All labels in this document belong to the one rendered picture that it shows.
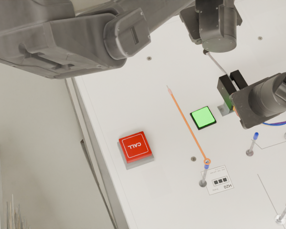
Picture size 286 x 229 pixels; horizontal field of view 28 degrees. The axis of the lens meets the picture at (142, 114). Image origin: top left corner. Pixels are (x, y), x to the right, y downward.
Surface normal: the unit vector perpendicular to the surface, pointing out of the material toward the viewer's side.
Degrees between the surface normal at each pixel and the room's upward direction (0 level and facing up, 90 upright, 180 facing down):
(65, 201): 0
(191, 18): 40
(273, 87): 27
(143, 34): 51
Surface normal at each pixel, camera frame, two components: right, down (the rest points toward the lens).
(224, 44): -0.05, 0.94
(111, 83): -0.01, -0.47
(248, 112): 0.17, -0.13
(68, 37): 0.86, -0.12
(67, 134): 0.26, 0.33
